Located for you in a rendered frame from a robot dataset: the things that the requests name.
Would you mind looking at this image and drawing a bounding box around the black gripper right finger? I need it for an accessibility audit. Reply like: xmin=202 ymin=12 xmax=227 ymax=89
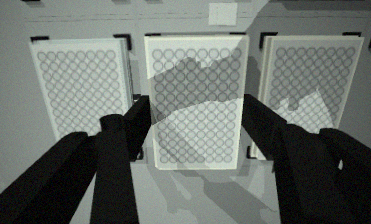
xmin=241 ymin=94 xmax=371 ymax=224

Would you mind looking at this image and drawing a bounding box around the grey rectangular deck plate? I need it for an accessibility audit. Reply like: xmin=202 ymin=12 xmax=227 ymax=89
xmin=0 ymin=0 xmax=371 ymax=224

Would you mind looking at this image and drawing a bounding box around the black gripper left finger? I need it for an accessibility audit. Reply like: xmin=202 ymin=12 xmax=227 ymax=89
xmin=0 ymin=95 xmax=152 ymax=224

